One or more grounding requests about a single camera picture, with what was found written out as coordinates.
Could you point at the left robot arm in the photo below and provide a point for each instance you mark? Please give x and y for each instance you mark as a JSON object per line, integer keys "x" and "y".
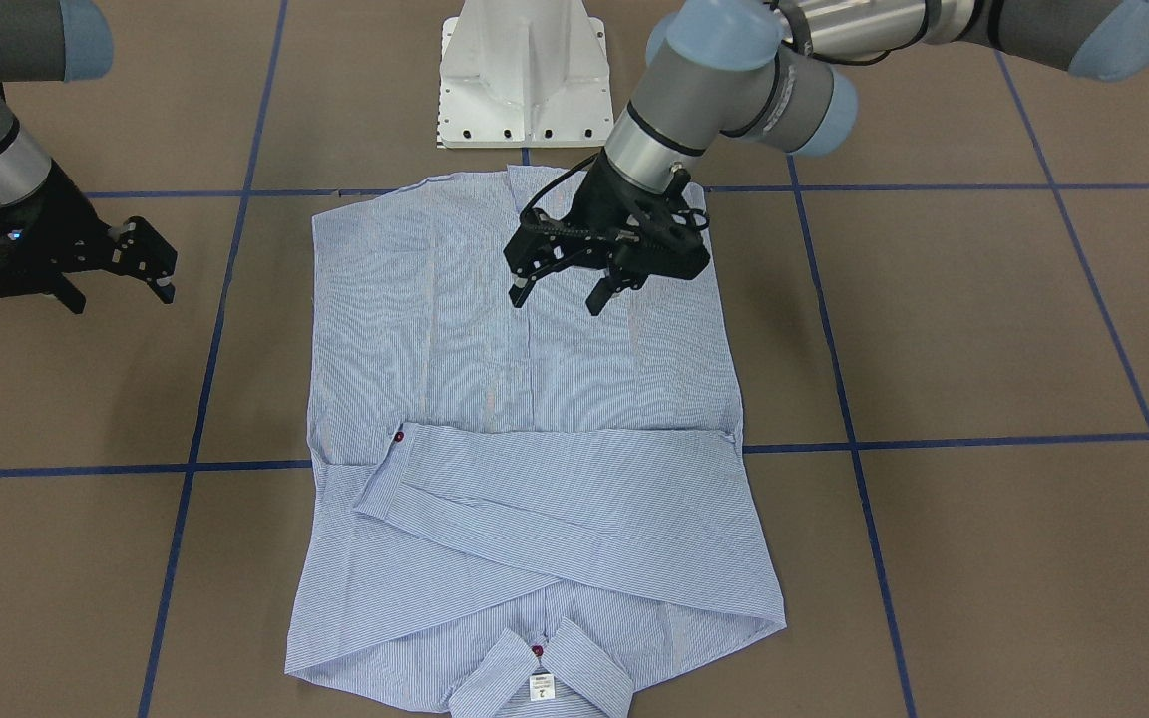
{"x": 771, "y": 72}

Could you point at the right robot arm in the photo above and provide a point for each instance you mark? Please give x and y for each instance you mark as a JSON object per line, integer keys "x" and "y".
{"x": 44, "y": 41}

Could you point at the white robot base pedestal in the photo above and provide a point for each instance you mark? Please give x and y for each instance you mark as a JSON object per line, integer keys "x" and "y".
{"x": 523, "y": 75}

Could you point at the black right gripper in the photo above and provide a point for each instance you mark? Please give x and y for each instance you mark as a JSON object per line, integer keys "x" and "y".
{"x": 58, "y": 221}

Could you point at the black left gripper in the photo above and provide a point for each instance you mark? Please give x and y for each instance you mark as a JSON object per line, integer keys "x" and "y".
{"x": 597, "y": 202}

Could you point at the light blue striped shirt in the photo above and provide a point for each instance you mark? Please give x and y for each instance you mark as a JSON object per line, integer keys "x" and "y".
{"x": 519, "y": 512}

